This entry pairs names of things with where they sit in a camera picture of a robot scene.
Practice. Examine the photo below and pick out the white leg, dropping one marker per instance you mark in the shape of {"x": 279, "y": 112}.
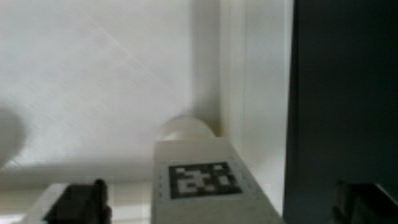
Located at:
{"x": 204, "y": 189}

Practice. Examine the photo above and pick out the white square tabletop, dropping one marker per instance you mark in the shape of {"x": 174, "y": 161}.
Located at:
{"x": 112, "y": 65}

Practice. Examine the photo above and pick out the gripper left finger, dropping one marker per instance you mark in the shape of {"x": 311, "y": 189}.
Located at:
{"x": 71, "y": 204}

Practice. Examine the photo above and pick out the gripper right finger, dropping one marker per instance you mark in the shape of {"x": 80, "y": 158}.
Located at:
{"x": 364, "y": 204}

